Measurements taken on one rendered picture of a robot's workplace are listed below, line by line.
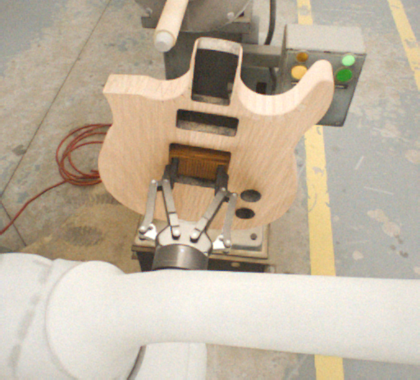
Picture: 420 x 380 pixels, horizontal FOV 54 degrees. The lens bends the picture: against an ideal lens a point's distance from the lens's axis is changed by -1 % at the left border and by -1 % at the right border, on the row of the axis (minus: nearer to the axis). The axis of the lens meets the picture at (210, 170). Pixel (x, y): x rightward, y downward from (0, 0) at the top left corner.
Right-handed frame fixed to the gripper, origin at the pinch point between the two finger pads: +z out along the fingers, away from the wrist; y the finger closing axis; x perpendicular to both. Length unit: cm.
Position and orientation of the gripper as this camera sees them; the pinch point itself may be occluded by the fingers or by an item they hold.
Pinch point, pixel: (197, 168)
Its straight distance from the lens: 68.6
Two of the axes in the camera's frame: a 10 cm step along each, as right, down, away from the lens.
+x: 1.2, -6.4, -7.6
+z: 1.1, -7.5, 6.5
